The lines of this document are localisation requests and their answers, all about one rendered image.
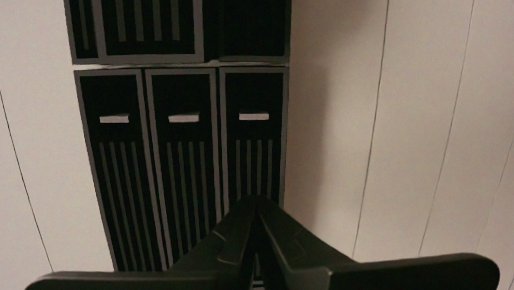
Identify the white equipment rack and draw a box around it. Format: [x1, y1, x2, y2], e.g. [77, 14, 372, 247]
[0, 0, 514, 290]

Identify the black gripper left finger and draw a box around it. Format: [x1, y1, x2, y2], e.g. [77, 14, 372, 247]
[24, 195, 256, 290]

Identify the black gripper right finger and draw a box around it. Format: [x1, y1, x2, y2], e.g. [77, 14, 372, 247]
[254, 194, 501, 290]

